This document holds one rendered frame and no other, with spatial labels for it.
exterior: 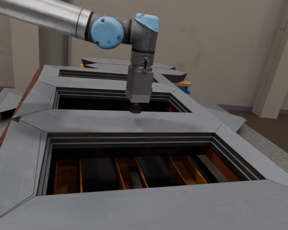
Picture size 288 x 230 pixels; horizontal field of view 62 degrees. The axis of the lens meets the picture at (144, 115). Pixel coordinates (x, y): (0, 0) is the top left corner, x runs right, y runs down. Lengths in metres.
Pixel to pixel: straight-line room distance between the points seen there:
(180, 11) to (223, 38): 0.75
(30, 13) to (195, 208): 0.58
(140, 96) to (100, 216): 0.43
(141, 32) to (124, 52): 2.68
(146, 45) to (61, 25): 0.25
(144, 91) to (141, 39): 0.16
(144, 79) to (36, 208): 0.48
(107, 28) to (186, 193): 0.42
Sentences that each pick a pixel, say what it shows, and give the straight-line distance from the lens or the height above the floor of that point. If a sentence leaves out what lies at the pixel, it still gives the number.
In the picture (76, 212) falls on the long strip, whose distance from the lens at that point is 0.50.
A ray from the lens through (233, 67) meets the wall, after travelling 3.95.
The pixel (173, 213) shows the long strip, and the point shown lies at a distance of 0.52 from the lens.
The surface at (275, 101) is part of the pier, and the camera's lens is 4.21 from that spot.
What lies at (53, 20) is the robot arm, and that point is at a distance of 0.66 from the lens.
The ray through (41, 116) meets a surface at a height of 0.86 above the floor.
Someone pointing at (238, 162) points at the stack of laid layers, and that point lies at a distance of 0.80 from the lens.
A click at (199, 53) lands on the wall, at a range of 3.67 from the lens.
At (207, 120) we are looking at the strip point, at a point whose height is 0.86.
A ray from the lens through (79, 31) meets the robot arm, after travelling 0.64.
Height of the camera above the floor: 1.21
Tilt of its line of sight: 22 degrees down
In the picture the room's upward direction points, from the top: 9 degrees clockwise
